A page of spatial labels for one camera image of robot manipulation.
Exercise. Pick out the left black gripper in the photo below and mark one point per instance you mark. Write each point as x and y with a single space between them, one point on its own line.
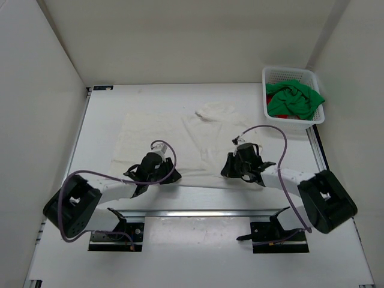
167 165

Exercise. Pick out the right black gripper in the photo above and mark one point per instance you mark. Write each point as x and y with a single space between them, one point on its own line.
229 171

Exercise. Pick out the white t shirt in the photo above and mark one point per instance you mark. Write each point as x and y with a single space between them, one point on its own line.
201 140

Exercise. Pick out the green t shirt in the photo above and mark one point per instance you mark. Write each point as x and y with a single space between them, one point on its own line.
300 99

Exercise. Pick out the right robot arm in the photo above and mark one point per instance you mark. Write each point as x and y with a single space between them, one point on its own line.
325 202

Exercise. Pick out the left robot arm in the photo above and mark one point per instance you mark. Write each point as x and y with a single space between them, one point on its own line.
74 205

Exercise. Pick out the red t shirt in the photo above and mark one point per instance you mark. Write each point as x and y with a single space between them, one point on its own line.
277 108

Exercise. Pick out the white plastic basket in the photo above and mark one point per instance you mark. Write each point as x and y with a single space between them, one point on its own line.
274 75

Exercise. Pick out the blue table label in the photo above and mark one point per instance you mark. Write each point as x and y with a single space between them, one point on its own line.
102 87

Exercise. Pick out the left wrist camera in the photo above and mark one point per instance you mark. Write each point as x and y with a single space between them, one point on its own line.
159 149

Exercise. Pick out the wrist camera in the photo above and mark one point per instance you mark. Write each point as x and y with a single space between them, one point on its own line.
159 149
238 140

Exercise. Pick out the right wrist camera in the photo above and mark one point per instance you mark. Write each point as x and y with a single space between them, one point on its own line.
238 140

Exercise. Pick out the aluminium front rail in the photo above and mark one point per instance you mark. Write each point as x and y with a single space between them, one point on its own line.
195 213

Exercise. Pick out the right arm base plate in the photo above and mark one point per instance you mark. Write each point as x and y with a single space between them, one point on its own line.
269 237

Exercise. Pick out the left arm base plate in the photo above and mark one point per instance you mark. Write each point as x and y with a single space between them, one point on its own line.
131 241

